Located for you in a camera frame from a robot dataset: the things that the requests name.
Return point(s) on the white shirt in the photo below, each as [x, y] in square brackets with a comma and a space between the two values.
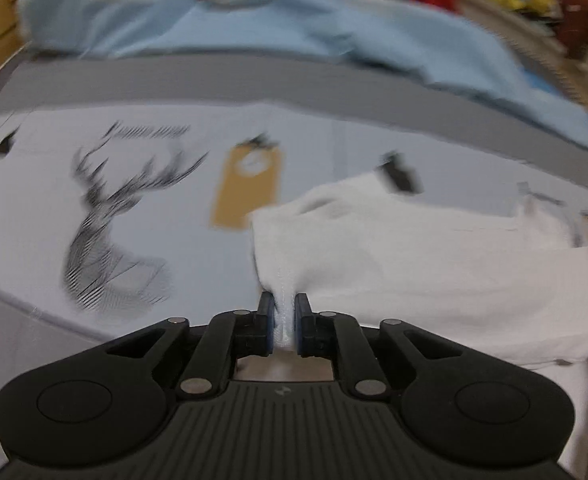
[399, 270]

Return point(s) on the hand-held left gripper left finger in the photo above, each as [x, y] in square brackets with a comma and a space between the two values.
[270, 321]

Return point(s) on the grey deer print bed sheet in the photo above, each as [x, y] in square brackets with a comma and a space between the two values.
[123, 160]

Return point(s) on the light blue duvet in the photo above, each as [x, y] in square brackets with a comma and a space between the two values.
[254, 25]

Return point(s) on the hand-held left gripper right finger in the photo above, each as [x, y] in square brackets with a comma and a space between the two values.
[300, 321]

